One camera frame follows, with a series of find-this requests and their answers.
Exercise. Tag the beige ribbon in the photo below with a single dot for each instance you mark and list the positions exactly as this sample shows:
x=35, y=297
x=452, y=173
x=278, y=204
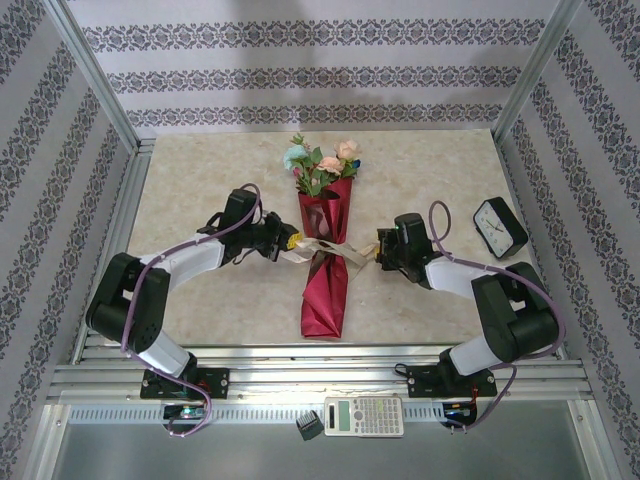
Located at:
x=350, y=254

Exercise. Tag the red maroon wrapping paper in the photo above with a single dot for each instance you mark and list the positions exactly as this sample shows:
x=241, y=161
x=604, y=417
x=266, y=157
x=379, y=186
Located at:
x=325, y=300

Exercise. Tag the light teal fake flower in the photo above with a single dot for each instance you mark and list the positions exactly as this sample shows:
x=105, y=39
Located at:
x=294, y=156

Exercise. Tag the peach pink fake rose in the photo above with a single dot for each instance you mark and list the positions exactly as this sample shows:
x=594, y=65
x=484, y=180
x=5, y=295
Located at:
x=331, y=164

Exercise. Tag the pale peach fake rose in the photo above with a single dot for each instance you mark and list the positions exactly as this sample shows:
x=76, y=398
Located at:
x=347, y=148

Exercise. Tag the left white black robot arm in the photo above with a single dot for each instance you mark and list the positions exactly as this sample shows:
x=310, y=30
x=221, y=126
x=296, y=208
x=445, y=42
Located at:
x=125, y=300

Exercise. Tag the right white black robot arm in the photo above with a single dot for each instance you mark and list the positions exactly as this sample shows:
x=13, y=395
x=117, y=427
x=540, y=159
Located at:
x=520, y=320

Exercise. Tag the black alarm clock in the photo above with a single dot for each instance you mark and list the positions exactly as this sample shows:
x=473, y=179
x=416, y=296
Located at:
x=495, y=227

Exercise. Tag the grey scientific calculator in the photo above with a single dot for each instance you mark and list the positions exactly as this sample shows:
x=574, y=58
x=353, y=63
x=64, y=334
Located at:
x=365, y=416

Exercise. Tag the small controller circuit board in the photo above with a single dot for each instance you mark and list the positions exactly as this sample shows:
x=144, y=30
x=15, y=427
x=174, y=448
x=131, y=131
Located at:
x=185, y=412
x=457, y=410

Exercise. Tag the small black ribbed block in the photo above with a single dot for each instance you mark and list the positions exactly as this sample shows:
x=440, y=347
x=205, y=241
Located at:
x=308, y=426

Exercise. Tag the steel sheet panel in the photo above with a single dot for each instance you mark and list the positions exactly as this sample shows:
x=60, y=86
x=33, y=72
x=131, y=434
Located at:
x=250, y=455

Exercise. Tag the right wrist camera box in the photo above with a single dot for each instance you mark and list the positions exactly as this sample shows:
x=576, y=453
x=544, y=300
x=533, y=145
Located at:
x=412, y=229

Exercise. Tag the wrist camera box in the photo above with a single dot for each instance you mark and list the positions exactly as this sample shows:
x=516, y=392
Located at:
x=240, y=207
x=412, y=229

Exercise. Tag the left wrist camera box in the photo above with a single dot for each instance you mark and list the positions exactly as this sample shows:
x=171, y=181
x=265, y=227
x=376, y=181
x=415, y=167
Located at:
x=240, y=207

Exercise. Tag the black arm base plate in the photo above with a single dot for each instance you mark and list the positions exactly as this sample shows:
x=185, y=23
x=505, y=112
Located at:
x=217, y=382
x=425, y=382

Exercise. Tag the aluminium front rail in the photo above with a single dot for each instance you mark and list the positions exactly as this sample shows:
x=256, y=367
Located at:
x=310, y=372

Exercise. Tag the aluminium side rail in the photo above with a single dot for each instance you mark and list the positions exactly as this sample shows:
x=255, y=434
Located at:
x=129, y=200
x=510, y=165

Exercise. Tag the aluminium frame post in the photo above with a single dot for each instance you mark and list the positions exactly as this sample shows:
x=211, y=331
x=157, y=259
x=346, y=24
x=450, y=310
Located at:
x=95, y=75
x=532, y=75

